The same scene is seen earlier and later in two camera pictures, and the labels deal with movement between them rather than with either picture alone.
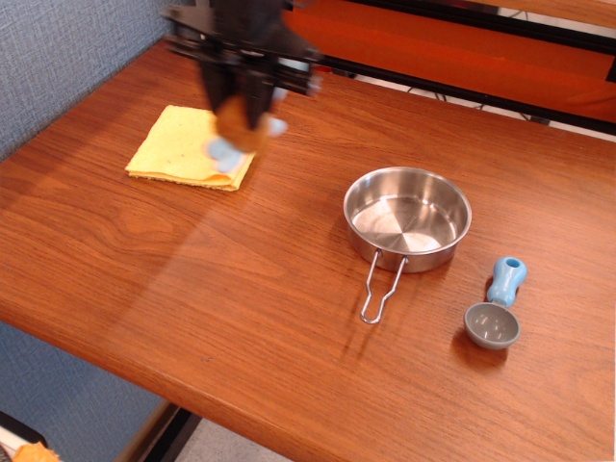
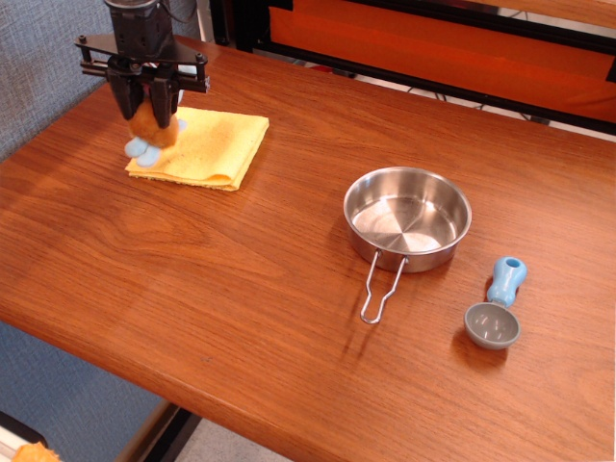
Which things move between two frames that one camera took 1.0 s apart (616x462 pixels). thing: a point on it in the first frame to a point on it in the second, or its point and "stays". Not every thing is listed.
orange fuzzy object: (35, 452) stays
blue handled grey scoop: (493, 324) stays
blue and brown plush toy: (239, 133) to (148, 140)
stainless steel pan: (400, 217) stays
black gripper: (243, 45) to (141, 45)
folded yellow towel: (174, 147) stays
